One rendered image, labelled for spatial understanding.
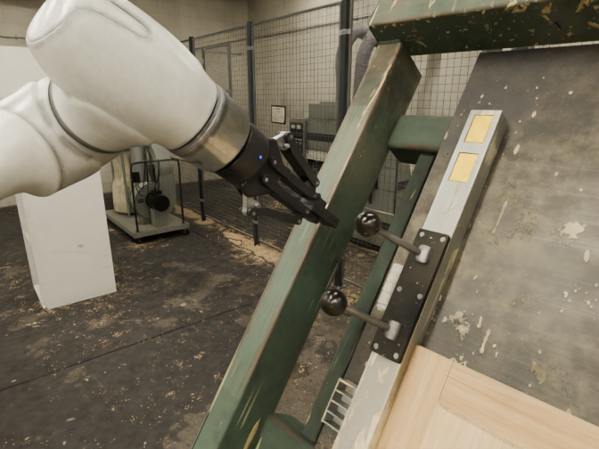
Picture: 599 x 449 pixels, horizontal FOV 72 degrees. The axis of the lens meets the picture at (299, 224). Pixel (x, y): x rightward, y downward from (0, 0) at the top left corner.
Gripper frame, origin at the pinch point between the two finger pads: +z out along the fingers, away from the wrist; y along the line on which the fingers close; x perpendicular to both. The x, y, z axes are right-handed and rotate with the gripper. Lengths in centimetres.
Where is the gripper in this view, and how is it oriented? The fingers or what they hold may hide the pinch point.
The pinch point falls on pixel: (319, 213)
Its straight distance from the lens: 64.0
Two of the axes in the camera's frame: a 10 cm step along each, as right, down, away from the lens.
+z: 5.8, 4.0, 7.1
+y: -4.2, 9.0, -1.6
